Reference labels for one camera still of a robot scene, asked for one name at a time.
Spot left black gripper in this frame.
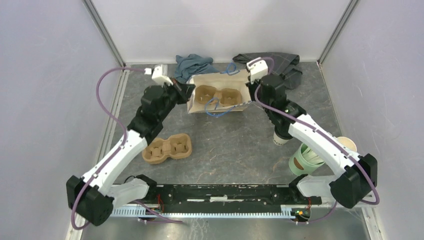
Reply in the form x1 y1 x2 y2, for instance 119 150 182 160
157 77 196 122

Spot checkered paper takeout bag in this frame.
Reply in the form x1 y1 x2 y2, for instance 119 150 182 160
187 69 252 115

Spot white paper cup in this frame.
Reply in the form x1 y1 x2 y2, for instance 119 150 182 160
336 136 358 152
273 131 292 146

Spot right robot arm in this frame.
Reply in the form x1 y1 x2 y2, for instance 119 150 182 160
246 74 380 209

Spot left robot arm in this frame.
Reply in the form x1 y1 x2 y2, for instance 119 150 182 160
66 81 196 230

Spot blue cloth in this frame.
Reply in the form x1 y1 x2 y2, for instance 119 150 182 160
174 53 219 83

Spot grey plaid cloth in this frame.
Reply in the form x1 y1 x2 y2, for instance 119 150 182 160
232 52 303 90

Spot brown cardboard cup carrier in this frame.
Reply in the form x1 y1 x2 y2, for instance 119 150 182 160
141 133 193 165

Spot green cup holder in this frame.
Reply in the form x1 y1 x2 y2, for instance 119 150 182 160
288 143 325 176

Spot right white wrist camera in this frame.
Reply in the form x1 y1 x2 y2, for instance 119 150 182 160
246 57 269 84

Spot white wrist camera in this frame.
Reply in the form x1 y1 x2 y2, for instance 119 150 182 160
246 57 269 84
144 64 174 86

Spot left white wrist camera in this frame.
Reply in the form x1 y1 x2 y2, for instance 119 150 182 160
144 64 174 86

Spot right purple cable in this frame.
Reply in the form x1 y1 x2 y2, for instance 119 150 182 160
246 56 381 225

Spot purple cable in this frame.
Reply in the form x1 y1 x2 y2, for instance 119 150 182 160
246 56 381 225
70 66 186 231

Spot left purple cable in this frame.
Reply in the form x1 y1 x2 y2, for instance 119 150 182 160
70 66 186 231

